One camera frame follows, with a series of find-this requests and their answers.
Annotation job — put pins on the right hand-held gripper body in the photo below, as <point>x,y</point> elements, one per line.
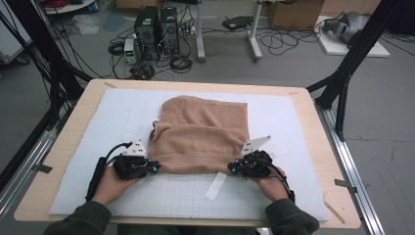
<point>257,163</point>

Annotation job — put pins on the cardboard box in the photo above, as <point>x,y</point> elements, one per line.
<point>293,14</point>

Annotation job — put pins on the thin wooden stick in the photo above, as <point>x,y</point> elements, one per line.
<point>334,212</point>

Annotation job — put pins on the black metal frame stand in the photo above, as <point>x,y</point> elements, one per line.
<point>42,49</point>
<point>359,49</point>

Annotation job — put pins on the white board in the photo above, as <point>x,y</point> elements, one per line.
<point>336,49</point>

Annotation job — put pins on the round white table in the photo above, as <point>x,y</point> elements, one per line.
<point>70,8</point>

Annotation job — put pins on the slim black computer tower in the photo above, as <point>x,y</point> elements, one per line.
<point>169,29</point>

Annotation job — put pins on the grey metal bracket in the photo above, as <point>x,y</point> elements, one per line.
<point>345,185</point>

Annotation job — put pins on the person's left hand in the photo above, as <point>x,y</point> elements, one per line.
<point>112,187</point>

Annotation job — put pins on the grey machine part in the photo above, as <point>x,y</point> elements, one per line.
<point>350,24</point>

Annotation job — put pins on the clear plastic bag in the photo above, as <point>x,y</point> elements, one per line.
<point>86,25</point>

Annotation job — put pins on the blue floor sheet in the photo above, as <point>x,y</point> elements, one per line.
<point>115,22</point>

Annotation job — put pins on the grey power supply unit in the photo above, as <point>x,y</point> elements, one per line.
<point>130,50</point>

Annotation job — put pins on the white foam mat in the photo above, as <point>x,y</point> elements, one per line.
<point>293,130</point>

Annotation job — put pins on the flat black device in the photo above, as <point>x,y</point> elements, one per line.
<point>237,23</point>

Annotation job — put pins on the beige towel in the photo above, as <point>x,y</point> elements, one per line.
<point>199,137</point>

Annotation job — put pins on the person's right hand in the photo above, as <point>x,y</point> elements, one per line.
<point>272,187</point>

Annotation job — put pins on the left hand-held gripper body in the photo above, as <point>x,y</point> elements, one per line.
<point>132,163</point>

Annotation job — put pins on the large black computer tower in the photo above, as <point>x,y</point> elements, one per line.
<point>147,29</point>

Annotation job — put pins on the aluminium rail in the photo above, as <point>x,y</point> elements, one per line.
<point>29,160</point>
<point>354,182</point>

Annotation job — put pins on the white desk frame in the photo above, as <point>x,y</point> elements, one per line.
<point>200,32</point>

